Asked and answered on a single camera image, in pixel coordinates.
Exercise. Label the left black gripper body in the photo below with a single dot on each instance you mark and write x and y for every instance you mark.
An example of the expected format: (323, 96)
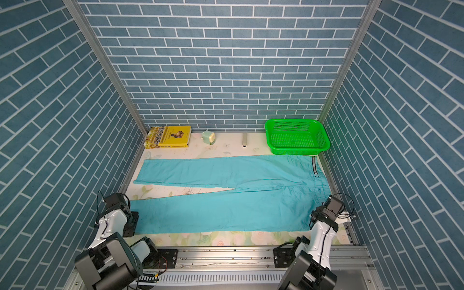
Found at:
(130, 225)

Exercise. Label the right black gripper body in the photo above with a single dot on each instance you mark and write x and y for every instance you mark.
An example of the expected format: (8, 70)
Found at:
(320, 208)

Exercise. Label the teal long pants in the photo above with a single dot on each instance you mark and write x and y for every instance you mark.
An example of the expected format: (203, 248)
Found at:
(266, 193)

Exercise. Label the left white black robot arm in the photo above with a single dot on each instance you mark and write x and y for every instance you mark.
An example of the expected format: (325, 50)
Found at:
(109, 263)

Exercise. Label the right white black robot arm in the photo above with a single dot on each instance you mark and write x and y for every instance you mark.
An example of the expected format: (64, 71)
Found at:
(310, 269)

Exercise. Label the yellow book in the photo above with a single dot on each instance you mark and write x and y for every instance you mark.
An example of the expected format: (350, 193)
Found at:
(168, 137)

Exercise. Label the green plastic basket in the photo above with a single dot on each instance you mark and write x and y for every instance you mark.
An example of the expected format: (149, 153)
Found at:
(296, 137)

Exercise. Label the pale green tape dispenser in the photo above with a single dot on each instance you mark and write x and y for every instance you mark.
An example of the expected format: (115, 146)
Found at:
(208, 137)

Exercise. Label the floral table mat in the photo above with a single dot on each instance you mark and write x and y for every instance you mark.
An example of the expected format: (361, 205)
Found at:
(228, 144)

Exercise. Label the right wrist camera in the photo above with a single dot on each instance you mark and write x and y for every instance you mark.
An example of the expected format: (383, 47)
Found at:
(346, 216)

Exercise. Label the aluminium mounting rail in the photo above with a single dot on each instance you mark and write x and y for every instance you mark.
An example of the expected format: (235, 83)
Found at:
(196, 266)

